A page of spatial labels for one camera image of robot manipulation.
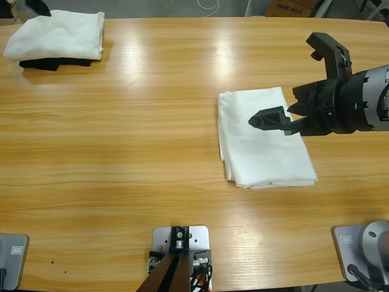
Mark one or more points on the black garment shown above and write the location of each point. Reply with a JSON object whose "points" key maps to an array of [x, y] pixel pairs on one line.
{"points": [[42, 64]]}

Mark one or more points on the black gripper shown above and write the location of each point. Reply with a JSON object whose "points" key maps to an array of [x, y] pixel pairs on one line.
{"points": [[340, 106], [41, 7]]}

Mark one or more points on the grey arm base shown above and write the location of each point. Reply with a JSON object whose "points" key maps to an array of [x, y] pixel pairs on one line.
{"points": [[349, 252], [15, 267]]}

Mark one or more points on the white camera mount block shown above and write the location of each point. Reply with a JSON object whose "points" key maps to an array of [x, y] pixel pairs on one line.
{"points": [[200, 238]]}

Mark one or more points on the white garment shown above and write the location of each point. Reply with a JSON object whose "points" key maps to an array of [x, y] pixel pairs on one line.
{"points": [[54, 35]]}

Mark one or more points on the brown cardboard box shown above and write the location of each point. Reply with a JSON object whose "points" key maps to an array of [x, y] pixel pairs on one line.
{"points": [[288, 8]]}

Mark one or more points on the wooden crate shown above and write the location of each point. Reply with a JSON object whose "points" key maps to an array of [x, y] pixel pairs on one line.
{"points": [[7, 21]]}

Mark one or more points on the black clamp block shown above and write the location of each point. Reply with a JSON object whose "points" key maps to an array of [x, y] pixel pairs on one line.
{"points": [[154, 260], [204, 254]]}

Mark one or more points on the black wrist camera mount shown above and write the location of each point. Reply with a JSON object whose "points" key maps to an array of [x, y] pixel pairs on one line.
{"points": [[328, 45]]}

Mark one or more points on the white printed t-shirt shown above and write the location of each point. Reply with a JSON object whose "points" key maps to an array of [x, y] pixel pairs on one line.
{"points": [[267, 152]]}

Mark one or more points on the white metal frame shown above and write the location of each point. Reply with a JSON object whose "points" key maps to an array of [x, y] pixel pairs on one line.
{"points": [[322, 8]]}

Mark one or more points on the grey metal leg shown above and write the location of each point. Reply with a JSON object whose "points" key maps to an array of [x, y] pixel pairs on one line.
{"points": [[248, 7]]}

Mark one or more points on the dark camera post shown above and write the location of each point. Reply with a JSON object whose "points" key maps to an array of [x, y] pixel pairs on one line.
{"points": [[173, 273]]}

